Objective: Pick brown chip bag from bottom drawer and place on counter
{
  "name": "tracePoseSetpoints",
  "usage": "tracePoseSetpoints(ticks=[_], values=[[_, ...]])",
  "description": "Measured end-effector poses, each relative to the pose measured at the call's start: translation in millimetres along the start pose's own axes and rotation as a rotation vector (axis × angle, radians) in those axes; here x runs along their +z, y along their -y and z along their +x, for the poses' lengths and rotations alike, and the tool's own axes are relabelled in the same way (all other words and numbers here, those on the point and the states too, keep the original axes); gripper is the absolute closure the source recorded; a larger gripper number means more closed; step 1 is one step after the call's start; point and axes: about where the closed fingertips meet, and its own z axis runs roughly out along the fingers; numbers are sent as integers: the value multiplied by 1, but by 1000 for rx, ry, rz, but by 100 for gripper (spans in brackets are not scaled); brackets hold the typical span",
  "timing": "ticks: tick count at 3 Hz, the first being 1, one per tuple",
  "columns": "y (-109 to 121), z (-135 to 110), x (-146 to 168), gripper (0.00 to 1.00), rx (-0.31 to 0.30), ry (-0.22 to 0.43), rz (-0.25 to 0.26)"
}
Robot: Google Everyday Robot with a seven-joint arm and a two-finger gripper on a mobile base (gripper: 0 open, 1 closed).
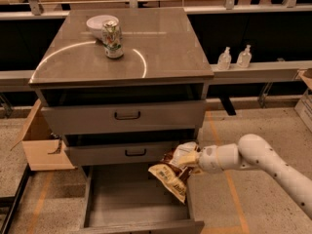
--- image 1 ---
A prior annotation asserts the grey top drawer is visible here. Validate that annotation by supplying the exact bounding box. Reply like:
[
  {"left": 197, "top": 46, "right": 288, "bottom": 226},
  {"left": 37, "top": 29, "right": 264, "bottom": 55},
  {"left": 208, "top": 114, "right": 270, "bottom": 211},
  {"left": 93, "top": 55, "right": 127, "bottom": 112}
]
[{"left": 41, "top": 100, "right": 206, "bottom": 135}]

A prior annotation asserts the open cardboard box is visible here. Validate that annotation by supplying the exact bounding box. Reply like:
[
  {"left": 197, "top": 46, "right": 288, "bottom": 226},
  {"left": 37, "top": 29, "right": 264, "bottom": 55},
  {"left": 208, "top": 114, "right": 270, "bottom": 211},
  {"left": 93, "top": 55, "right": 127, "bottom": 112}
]
[{"left": 13, "top": 99, "right": 75, "bottom": 171}]

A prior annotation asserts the right clear sanitizer bottle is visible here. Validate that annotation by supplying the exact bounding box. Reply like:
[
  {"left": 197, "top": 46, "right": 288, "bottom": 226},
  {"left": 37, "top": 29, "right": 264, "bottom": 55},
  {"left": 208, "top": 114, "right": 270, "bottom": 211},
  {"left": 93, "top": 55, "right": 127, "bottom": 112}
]
[{"left": 237, "top": 45, "right": 252, "bottom": 68}]

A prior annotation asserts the clear sanitizer bottle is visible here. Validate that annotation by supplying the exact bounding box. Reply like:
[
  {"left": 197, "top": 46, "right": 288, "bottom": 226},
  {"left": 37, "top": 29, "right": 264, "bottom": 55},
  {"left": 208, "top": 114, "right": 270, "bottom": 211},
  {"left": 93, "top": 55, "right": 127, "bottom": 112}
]
[
  {"left": 217, "top": 47, "right": 231, "bottom": 70},
  {"left": 237, "top": 45, "right": 252, "bottom": 68}
]

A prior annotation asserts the black floor frame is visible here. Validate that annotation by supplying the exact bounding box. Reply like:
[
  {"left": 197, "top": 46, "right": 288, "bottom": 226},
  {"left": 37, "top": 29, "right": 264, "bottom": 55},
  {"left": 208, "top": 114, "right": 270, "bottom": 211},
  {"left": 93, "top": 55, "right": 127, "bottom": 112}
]
[{"left": 0, "top": 165, "right": 31, "bottom": 234}]

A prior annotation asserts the white bowl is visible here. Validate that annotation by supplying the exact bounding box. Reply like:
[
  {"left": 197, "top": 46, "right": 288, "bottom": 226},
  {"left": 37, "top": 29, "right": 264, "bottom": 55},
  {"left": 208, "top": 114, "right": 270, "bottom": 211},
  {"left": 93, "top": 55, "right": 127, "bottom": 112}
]
[{"left": 86, "top": 15, "right": 119, "bottom": 39}]

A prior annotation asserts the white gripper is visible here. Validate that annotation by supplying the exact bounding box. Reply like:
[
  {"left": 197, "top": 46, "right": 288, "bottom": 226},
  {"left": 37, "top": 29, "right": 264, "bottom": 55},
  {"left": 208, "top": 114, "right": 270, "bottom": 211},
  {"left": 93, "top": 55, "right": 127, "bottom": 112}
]
[{"left": 177, "top": 145, "right": 222, "bottom": 175}]

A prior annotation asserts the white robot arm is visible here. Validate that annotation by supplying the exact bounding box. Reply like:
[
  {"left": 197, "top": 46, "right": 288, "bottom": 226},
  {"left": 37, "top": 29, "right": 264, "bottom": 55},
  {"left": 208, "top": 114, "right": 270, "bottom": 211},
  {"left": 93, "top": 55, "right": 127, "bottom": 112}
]
[{"left": 177, "top": 134, "right": 312, "bottom": 218}]

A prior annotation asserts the grey middle drawer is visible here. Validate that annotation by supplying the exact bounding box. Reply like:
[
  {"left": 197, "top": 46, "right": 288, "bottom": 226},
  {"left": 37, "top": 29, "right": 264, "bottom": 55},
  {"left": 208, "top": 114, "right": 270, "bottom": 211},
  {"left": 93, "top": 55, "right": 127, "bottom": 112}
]
[{"left": 65, "top": 141, "right": 178, "bottom": 166}]

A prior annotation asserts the grey drawer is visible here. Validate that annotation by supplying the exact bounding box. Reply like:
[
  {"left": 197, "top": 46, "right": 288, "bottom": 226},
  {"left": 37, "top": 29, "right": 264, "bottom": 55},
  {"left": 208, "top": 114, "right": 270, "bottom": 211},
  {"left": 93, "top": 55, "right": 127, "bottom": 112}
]
[
  {"left": 65, "top": 141, "right": 178, "bottom": 166},
  {"left": 77, "top": 163, "right": 204, "bottom": 234},
  {"left": 41, "top": 100, "right": 206, "bottom": 135}
]

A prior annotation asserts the grey drawer cabinet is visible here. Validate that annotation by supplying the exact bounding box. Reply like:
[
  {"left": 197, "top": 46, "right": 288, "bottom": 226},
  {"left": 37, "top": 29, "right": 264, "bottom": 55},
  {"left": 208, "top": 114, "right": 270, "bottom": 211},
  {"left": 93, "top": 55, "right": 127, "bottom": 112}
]
[{"left": 28, "top": 7, "right": 215, "bottom": 168}]

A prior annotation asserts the white box at right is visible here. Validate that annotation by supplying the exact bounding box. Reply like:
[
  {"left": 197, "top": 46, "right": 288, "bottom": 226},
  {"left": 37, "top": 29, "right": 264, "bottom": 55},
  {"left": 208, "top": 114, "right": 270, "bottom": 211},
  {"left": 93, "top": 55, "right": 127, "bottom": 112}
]
[{"left": 294, "top": 68, "right": 312, "bottom": 132}]

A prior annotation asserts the brown chip bag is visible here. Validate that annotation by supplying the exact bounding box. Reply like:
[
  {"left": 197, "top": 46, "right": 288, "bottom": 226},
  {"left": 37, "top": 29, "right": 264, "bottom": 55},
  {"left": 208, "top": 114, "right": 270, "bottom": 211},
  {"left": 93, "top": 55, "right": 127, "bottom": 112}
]
[{"left": 148, "top": 141, "right": 200, "bottom": 204}]

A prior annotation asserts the grey bottom drawer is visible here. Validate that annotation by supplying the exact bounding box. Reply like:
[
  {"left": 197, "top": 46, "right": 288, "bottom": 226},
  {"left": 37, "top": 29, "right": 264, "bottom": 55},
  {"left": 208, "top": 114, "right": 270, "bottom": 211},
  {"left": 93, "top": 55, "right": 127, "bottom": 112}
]
[{"left": 77, "top": 163, "right": 204, "bottom": 234}]

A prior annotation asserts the green white soda can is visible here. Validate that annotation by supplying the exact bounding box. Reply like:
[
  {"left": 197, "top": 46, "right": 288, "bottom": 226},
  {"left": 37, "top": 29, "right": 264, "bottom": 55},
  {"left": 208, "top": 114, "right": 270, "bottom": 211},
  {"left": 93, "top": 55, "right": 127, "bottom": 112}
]
[{"left": 101, "top": 19, "right": 124, "bottom": 59}]

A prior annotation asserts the grey metal rail shelf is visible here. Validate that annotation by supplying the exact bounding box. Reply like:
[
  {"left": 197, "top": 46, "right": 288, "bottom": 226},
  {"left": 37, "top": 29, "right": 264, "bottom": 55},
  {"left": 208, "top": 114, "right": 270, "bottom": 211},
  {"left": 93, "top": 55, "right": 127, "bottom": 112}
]
[{"left": 0, "top": 4, "right": 312, "bottom": 92}]

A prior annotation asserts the left clear sanitizer bottle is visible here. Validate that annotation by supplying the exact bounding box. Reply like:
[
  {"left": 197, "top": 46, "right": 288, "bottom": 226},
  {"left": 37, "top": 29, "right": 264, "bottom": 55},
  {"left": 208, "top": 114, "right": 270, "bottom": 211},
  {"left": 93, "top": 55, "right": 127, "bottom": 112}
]
[{"left": 217, "top": 47, "right": 231, "bottom": 70}]

